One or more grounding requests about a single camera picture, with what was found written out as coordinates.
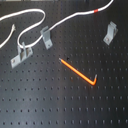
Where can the grey right cable clip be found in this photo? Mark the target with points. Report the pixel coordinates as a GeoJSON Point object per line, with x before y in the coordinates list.
{"type": "Point", "coordinates": [111, 32]}

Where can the grey cable clip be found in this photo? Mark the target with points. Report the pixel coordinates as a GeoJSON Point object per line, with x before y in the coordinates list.
{"type": "Point", "coordinates": [23, 54]}
{"type": "Point", "coordinates": [45, 32]}
{"type": "Point", "coordinates": [111, 32]}

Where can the grey middle cable clip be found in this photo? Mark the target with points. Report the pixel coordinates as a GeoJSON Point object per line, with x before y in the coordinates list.
{"type": "Point", "coordinates": [45, 32]}

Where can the grey left cable clip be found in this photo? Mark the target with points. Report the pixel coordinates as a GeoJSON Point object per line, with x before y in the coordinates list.
{"type": "Point", "coordinates": [23, 54]}

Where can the orange hex key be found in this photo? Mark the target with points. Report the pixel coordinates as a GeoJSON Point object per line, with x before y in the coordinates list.
{"type": "Point", "coordinates": [79, 73]}

